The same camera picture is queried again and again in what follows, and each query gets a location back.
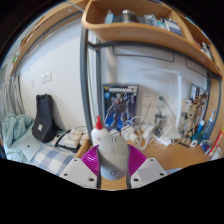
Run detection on grey computer mouse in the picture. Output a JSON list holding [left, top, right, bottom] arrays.
[[98, 133, 130, 182]]

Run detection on teal blanket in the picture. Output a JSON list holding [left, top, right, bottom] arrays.
[[0, 112, 35, 161]]

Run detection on white black-edged case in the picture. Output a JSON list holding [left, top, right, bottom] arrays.
[[54, 125, 90, 150]]

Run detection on black backpack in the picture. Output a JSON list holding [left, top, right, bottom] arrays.
[[31, 93, 58, 144]]

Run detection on beige robot model figure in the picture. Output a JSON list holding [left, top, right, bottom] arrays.
[[184, 84, 209, 141]]

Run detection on white pump bottle red cap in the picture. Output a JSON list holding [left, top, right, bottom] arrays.
[[90, 115, 111, 147]]

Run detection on robot model kit box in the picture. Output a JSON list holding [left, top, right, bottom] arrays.
[[101, 83, 139, 132]]

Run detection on metal cup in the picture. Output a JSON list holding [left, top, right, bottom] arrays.
[[153, 112, 168, 136]]

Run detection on blue plaid pillow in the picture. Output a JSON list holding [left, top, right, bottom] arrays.
[[31, 144, 79, 176]]

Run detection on white desk lamp pole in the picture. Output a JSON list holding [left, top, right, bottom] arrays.
[[175, 73, 184, 134]]

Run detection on white charger block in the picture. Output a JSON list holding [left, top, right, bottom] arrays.
[[120, 125, 138, 143]]

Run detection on tangled white charger cable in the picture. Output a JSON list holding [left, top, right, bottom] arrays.
[[111, 115, 158, 151]]

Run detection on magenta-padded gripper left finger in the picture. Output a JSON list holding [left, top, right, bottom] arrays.
[[59, 143, 103, 190]]

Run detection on red snack tube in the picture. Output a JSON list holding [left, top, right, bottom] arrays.
[[209, 128, 224, 159]]

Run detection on blue snack packet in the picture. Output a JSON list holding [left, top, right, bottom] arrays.
[[201, 139, 213, 155]]

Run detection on clear blue spray bottle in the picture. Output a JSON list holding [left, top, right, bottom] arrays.
[[201, 109, 217, 141]]

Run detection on white power strip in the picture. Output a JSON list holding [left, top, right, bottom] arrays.
[[153, 134, 174, 147]]

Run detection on silver laptop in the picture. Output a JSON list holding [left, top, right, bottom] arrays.
[[16, 134, 44, 163]]

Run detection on black power cable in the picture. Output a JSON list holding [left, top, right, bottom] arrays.
[[158, 95, 178, 118]]

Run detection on white wall socket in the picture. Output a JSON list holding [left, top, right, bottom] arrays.
[[142, 92, 157, 107]]

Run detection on teal bottle white cap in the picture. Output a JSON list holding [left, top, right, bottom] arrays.
[[194, 119, 206, 144]]

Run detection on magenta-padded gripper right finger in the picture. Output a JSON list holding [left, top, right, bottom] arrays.
[[125, 143, 168, 190]]

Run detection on wooden shelf with grey frame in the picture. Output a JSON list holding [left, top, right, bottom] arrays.
[[78, 0, 224, 141]]

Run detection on white wall light switches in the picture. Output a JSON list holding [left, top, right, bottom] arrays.
[[40, 71, 53, 84]]

